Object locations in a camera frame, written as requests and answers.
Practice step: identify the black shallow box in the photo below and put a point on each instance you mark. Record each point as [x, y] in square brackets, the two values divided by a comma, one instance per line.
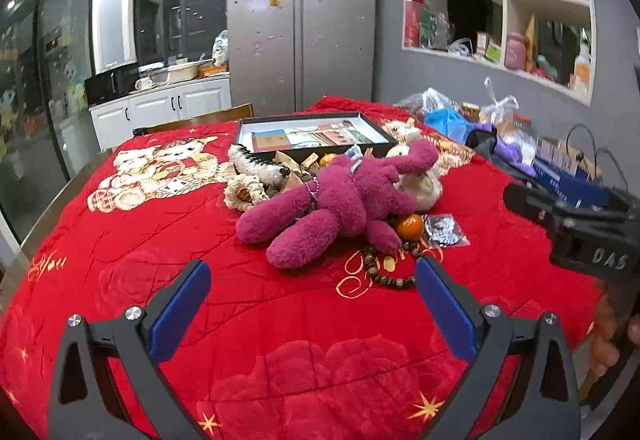
[265, 125]

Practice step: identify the beige crochet scrunchie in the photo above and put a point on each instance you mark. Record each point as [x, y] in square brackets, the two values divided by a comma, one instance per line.
[250, 190]

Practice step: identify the knotted clear plastic bag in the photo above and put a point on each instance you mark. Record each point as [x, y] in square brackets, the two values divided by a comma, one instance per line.
[505, 117]

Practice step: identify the magenta plush toy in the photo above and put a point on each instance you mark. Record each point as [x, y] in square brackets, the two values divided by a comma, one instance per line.
[345, 200]

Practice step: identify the white kitchen cabinet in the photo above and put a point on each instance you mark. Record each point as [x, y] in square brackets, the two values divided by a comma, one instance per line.
[160, 107]

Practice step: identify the black microwave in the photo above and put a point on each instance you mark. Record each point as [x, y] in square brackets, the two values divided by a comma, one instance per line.
[107, 86]

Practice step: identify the glass sliding door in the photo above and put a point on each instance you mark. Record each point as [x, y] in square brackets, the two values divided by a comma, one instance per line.
[40, 95]

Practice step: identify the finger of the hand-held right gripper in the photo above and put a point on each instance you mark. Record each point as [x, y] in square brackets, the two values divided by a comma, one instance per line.
[545, 205]

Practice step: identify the red gift box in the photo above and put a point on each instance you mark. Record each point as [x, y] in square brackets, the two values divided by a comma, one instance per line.
[414, 22]

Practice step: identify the printed picture cards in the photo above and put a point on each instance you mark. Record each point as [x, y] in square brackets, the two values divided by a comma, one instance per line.
[320, 136]

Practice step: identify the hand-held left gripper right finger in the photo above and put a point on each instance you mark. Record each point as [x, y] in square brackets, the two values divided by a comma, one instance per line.
[445, 305]

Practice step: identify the purple cloth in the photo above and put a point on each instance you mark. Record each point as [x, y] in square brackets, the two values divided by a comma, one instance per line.
[492, 145]

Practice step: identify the clear bag of dark jewelry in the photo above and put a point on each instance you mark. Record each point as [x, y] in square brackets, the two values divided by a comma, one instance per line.
[445, 230]

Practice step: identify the gold wrapped candy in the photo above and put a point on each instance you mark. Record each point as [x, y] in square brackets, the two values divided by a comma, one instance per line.
[302, 163]

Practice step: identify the cream plush toy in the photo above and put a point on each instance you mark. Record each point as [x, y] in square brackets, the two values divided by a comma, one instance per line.
[422, 185]

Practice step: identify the red printed blanket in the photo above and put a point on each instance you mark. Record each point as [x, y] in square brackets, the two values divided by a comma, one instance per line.
[125, 245]

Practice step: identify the blue and white carton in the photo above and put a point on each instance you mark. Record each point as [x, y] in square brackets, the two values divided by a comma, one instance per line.
[570, 180]

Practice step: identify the white mug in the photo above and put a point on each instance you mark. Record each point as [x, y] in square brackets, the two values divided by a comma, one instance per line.
[144, 83]

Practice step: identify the silver refrigerator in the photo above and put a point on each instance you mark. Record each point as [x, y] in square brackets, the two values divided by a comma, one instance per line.
[300, 20]

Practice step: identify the blue plastic bag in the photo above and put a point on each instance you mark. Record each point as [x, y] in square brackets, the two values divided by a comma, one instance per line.
[447, 122]

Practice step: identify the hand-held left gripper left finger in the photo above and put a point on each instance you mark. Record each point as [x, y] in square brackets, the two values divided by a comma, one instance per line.
[182, 305]

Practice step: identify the fluffy white hair claw clip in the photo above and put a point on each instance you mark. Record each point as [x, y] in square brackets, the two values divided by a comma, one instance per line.
[270, 172]

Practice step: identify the white basin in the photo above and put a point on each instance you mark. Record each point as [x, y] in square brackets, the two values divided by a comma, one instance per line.
[182, 71]

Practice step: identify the person's right hand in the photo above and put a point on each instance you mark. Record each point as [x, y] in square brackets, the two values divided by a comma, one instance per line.
[605, 335]

